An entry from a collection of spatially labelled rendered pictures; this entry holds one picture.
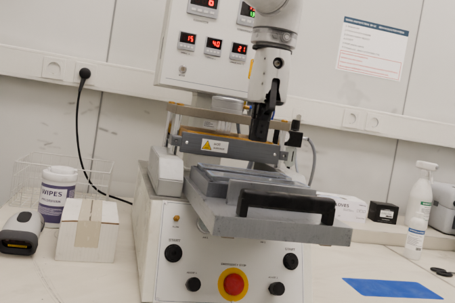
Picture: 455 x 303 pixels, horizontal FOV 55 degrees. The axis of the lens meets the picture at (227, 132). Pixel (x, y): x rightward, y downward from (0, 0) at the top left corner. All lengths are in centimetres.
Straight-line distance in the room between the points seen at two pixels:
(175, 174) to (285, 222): 30
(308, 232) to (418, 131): 132
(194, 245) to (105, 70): 84
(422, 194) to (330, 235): 109
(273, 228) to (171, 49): 66
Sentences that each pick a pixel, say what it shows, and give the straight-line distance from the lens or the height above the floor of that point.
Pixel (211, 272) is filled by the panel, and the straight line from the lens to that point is 87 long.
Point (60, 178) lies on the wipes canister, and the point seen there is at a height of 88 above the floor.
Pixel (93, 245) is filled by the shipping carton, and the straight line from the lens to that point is 99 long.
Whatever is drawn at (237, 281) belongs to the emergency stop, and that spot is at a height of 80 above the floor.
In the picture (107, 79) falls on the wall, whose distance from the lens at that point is 154.
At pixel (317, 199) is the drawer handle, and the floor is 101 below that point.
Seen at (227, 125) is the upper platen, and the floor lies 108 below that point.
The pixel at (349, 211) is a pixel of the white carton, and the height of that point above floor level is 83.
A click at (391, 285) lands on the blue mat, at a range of 122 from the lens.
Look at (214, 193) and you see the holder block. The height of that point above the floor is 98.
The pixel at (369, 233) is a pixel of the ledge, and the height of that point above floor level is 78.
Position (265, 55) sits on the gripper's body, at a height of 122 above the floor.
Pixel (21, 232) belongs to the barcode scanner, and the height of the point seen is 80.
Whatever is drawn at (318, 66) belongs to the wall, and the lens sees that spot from 176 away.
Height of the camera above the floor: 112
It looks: 3 degrees down
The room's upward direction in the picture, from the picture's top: 9 degrees clockwise
